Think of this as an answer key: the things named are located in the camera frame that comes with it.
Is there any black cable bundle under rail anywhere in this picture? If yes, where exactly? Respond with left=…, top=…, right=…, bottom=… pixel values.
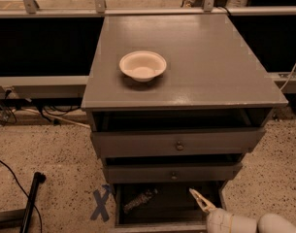
left=0, top=89, right=82, bottom=126

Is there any black floor cable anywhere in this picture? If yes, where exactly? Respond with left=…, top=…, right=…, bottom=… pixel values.
left=0, top=154, right=44, bottom=233

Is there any grey top drawer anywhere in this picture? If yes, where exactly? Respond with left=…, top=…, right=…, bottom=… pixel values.
left=91, top=128, right=265, bottom=158

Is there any grey middle drawer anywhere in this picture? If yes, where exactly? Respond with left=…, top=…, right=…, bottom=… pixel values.
left=103, top=163, right=243, bottom=183

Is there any grey bottom drawer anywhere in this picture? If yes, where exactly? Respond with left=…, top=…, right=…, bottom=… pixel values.
left=110, top=182, right=225, bottom=233

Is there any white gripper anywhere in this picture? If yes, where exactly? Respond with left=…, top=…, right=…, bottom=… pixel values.
left=189, top=188, right=257, bottom=233

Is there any clear plastic water bottle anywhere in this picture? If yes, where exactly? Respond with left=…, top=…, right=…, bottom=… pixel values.
left=122, top=188, right=158, bottom=214

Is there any white paper bowl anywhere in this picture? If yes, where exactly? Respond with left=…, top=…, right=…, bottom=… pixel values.
left=119, top=50, right=167, bottom=83

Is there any blue tape cross mark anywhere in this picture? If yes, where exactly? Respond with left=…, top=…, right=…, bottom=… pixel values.
left=90, top=184, right=112, bottom=222

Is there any black metal stand leg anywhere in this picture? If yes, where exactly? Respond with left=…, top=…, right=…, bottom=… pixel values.
left=19, top=172, right=46, bottom=233

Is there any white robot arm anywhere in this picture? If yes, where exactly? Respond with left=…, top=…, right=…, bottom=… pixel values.
left=189, top=188, right=296, bottom=233

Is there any grey drawer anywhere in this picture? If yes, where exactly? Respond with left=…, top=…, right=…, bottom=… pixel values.
left=110, top=182, right=225, bottom=233
left=103, top=163, right=243, bottom=183
left=91, top=128, right=265, bottom=158

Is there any metal rail frame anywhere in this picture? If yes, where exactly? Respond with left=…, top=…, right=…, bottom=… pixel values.
left=0, top=0, right=296, bottom=97

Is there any grey wooden drawer cabinet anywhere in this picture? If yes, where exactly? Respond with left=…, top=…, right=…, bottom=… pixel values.
left=81, top=14, right=289, bottom=233

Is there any white cable at right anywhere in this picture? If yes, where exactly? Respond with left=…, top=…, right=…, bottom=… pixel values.
left=279, top=50, right=296, bottom=92

